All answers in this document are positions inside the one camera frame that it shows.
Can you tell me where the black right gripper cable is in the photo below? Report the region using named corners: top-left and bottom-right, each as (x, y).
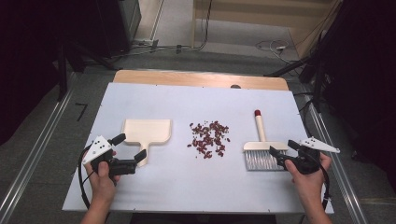
top-left (318, 163), bottom-right (332, 213)

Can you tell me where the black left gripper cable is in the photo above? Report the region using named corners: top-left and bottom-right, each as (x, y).
top-left (77, 144), bottom-right (95, 210)

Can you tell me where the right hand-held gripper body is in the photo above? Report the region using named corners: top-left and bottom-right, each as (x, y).
top-left (277, 136), bottom-right (341, 175)

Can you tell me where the light wooden furniture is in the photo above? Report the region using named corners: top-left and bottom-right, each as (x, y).
top-left (191, 0), bottom-right (344, 60)

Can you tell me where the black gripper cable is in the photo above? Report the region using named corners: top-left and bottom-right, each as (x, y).
top-left (77, 144), bottom-right (95, 210)
top-left (318, 163), bottom-right (332, 213)

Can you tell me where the person's right hand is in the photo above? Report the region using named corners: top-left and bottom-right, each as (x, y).
top-left (284, 151), bottom-right (332, 203)

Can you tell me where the person's left hand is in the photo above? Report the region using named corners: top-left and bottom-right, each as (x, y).
top-left (83, 150), bottom-right (122, 204)

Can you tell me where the white floor cable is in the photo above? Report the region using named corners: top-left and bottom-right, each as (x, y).
top-left (255, 38), bottom-right (292, 64)

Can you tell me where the cream brush with red tip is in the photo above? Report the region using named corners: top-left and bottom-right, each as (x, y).
top-left (243, 108), bottom-right (290, 172)

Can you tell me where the cream plastic dustpan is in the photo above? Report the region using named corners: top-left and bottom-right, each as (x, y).
top-left (120, 118), bottom-right (173, 168)

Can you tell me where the black hanging cable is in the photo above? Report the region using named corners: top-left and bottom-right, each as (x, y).
top-left (192, 0), bottom-right (214, 52)

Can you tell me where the black curtain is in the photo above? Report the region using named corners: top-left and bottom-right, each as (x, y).
top-left (298, 0), bottom-right (396, 194)
top-left (0, 0), bottom-right (143, 147)

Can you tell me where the pile of red beans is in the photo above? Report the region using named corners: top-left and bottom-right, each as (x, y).
top-left (186, 119), bottom-right (232, 161)

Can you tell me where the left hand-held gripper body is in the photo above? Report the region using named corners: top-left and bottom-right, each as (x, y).
top-left (81, 135), bottom-right (138, 179)

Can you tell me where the metal floor rail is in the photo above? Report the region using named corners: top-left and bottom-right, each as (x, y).
top-left (0, 73), bottom-right (78, 224)
top-left (303, 92), bottom-right (370, 224)

